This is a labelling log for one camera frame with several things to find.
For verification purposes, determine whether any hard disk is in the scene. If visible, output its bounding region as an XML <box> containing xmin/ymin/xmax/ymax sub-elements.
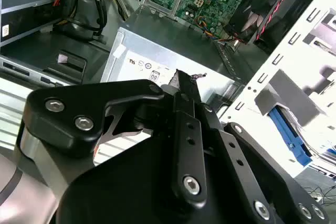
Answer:
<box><xmin>267</xmin><ymin>105</ymin><xmax>316</xmax><ymax>168</ymax></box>

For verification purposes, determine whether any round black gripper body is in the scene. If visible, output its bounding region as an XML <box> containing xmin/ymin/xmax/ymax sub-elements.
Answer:
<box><xmin>56</xmin><ymin>98</ymin><xmax>263</xmax><ymax>224</ymax></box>

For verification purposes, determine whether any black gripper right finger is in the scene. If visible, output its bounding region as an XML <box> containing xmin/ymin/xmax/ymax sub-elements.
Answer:
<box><xmin>191</xmin><ymin>72</ymin><xmax>330</xmax><ymax>224</ymax></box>

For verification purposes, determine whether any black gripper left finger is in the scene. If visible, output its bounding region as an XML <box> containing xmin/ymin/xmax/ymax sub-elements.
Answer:
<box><xmin>23</xmin><ymin>68</ymin><xmax>208</xmax><ymax>204</ymax></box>

